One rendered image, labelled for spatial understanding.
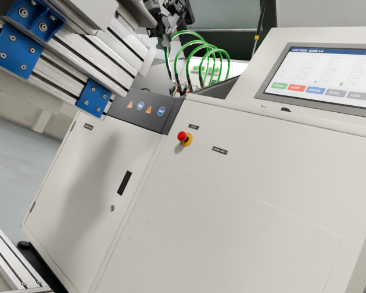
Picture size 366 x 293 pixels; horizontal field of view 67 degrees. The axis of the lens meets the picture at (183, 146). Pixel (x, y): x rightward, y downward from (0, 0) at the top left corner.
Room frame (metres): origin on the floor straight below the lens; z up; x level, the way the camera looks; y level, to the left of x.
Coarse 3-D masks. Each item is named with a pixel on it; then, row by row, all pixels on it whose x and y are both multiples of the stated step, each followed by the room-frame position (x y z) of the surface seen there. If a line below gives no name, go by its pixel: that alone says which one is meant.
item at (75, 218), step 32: (96, 128) 1.37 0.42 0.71; (128, 128) 1.23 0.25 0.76; (64, 160) 1.46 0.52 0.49; (96, 160) 1.30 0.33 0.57; (128, 160) 1.17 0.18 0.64; (64, 192) 1.37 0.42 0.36; (96, 192) 1.23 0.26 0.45; (128, 192) 1.11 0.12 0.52; (32, 224) 1.46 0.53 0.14; (64, 224) 1.30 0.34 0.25; (96, 224) 1.17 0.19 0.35; (64, 256) 1.24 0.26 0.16; (96, 256) 1.12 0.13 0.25
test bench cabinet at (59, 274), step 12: (156, 156) 1.08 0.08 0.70; (144, 180) 1.08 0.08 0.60; (132, 204) 1.08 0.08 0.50; (24, 228) 1.49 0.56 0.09; (120, 228) 1.09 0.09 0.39; (36, 240) 1.40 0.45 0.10; (36, 252) 1.49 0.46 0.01; (108, 252) 1.09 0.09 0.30; (48, 264) 1.29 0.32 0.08; (60, 276) 1.21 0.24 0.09; (96, 276) 1.09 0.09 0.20; (72, 288) 1.15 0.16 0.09
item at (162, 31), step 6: (150, 12) 1.28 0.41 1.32; (156, 12) 1.31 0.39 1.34; (156, 18) 1.31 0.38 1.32; (162, 24) 1.31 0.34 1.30; (150, 30) 1.33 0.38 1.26; (156, 30) 1.29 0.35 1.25; (162, 30) 1.32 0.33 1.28; (150, 36) 1.35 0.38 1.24; (156, 36) 1.35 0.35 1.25; (162, 36) 1.37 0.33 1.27
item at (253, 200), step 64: (256, 64) 1.27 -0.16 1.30; (192, 128) 1.01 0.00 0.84; (256, 128) 0.86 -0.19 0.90; (320, 128) 0.74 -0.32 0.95; (192, 192) 0.93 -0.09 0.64; (256, 192) 0.80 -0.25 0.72; (320, 192) 0.70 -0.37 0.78; (128, 256) 1.02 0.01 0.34; (192, 256) 0.87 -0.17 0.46; (256, 256) 0.76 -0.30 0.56; (320, 256) 0.67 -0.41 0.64
